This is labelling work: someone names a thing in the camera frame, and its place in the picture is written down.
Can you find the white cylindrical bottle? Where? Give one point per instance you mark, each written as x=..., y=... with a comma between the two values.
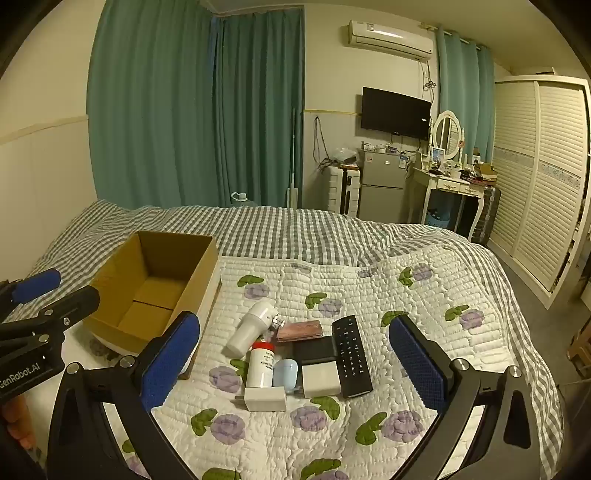
x=254, y=325

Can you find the white dressing table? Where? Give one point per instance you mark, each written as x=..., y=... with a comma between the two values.
x=443, y=185

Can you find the blue plastic basket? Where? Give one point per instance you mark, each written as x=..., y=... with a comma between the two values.
x=437, y=218

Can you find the black remote control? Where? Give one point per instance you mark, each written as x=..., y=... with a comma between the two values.
x=352, y=355

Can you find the black rectangular box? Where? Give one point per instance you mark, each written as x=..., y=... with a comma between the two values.
x=315, y=350

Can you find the white air conditioner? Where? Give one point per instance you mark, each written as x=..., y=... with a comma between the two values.
x=392, y=39

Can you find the white plastic drawer cabinet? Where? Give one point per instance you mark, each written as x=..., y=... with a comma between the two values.
x=340, y=189

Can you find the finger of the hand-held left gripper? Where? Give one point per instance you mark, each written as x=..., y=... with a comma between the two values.
x=37, y=284
x=74, y=302

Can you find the white upright pole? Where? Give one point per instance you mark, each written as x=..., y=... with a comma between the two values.
x=293, y=157

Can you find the white oval vanity mirror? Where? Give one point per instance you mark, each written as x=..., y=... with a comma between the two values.
x=447, y=131

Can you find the white charger box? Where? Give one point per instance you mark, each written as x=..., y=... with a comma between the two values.
x=264, y=398

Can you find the brown cardboard box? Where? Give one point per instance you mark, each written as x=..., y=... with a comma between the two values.
x=152, y=295

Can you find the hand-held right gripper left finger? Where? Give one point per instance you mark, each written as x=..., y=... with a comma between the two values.
x=171, y=360

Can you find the black wall television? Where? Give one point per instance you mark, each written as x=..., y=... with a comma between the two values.
x=395, y=113

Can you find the white floral quilt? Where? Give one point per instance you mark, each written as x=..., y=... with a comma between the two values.
x=323, y=438

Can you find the white bottle with red cap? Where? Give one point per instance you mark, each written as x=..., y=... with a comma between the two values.
x=262, y=364

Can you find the dark suitcase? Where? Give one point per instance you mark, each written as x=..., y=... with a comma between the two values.
x=487, y=214

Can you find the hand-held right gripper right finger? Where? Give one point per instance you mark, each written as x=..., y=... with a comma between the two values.
x=418, y=364

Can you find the wooden stool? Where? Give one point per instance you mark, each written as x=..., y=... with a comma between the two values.
x=581, y=350

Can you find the teal window curtain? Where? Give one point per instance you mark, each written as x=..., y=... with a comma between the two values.
x=184, y=106
x=461, y=92

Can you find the silver small fridge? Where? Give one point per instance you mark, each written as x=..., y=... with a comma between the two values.
x=382, y=184

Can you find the light blue small case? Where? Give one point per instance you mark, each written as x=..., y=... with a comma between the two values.
x=285, y=374

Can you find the person's left hand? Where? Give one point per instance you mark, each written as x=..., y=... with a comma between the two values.
x=14, y=417

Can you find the white square box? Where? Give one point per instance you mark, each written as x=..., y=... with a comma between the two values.
x=321, y=378

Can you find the white louvred wardrobe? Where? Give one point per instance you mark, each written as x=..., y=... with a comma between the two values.
x=540, y=175

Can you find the pink wallet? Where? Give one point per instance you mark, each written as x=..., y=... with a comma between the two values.
x=300, y=330

